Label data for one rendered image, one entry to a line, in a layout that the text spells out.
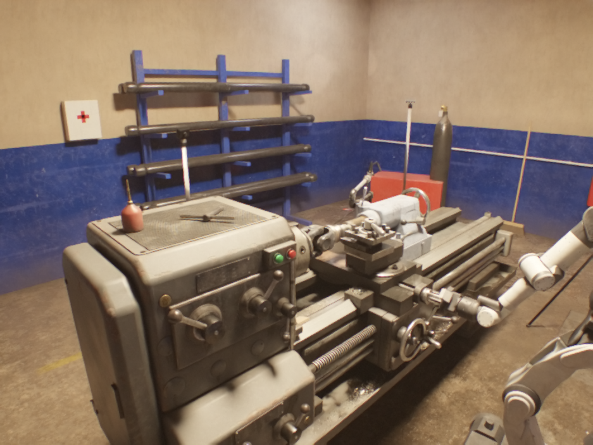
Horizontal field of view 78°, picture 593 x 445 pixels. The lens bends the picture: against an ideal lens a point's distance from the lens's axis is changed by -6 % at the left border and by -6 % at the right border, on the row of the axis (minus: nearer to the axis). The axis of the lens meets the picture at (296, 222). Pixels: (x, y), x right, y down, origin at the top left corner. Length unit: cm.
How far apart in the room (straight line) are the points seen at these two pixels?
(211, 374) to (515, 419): 119
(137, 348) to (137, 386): 12
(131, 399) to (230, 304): 38
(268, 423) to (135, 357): 51
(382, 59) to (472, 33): 149
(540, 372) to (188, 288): 132
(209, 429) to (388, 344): 92
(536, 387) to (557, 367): 15
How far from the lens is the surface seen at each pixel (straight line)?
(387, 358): 193
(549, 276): 161
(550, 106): 579
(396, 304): 182
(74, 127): 419
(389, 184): 489
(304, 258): 162
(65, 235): 445
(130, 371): 118
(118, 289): 110
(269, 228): 130
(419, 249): 239
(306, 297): 209
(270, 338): 143
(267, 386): 142
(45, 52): 429
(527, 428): 193
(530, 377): 179
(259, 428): 142
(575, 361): 167
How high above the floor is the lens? 174
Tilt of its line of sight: 18 degrees down
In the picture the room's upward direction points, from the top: straight up
